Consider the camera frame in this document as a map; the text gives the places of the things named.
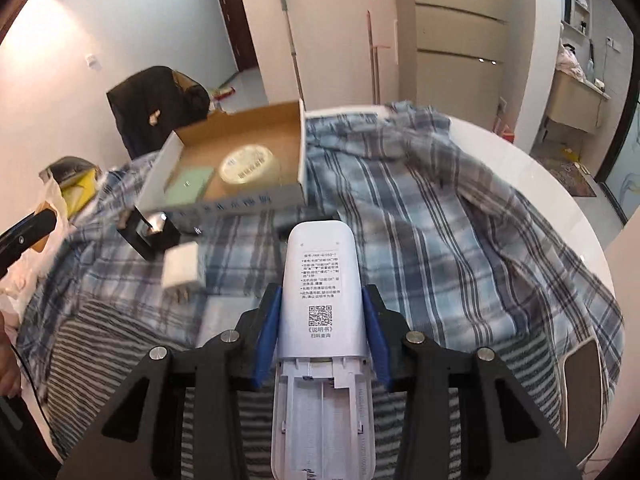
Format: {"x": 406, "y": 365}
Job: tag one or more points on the green leather pouch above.
{"x": 187, "y": 185}

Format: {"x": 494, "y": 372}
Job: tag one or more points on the green-handled mop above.
{"x": 293, "y": 51}

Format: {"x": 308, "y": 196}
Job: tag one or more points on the black tray lid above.
{"x": 582, "y": 400}

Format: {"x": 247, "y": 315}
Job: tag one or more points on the wall light switch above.
{"x": 92, "y": 62}

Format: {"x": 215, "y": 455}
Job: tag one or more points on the beige refrigerator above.
{"x": 467, "y": 58}

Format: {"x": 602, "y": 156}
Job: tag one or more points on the glass sliding door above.
{"x": 618, "y": 175}

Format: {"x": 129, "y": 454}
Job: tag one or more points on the striped grey cloth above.
{"x": 460, "y": 406}

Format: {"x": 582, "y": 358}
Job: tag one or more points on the white power adapter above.
{"x": 183, "y": 271}

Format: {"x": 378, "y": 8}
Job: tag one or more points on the white remote-like device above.
{"x": 322, "y": 339}

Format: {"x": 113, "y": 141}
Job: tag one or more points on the chair with black jacket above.
{"x": 148, "y": 106}

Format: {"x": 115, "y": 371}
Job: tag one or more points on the bathroom vanity cabinet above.
{"x": 575, "y": 103}

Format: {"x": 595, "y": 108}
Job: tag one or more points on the white plastic bag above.
{"x": 20, "y": 283}

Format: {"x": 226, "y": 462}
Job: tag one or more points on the grey bag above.
{"x": 66, "y": 170}

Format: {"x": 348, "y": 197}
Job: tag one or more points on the pink broom and dustpan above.
{"x": 374, "y": 50}

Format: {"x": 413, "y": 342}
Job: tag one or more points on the grey booklet box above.
{"x": 222, "y": 313}

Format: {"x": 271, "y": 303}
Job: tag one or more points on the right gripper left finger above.
{"x": 138, "y": 432}

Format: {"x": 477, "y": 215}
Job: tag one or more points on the patterned door mat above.
{"x": 568, "y": 175}

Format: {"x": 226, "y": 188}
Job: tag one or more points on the dark red door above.
{"x": 240, "y": 38}

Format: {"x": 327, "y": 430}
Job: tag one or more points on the black box with foil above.
{"x": 149, "y": 237}

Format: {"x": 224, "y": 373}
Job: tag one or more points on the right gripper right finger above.
{"x": 465, "y": 414}

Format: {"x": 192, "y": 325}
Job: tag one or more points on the yellow bag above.
{"x": 78, "y": 194}

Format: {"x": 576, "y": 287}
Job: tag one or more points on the blue plaid shirt cloth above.
{"x": 462, "y": 255}

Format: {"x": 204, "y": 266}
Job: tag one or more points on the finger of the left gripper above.
{"x": 23, "y": 235}

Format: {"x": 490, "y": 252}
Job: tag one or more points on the person's left hand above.
{"x": 10, "y": 374}

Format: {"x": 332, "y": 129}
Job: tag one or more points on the open cardboard box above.
{"x": 280, "y": 127}

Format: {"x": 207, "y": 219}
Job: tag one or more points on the red paper bag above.
{"x": 501, "y": 128}

